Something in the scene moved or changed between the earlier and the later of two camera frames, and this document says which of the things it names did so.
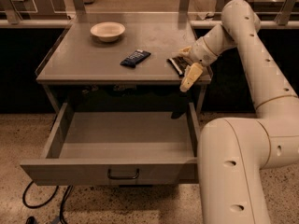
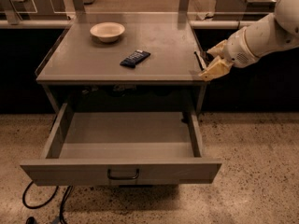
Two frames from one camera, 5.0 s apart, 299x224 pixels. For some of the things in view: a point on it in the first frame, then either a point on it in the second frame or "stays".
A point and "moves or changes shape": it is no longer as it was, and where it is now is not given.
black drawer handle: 123,177 stays
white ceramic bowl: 107,31 stays
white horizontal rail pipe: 199,23 stays
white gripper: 201,54 → 237,52
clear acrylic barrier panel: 143,4 stays
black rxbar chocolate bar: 179,63 moves or changes shape
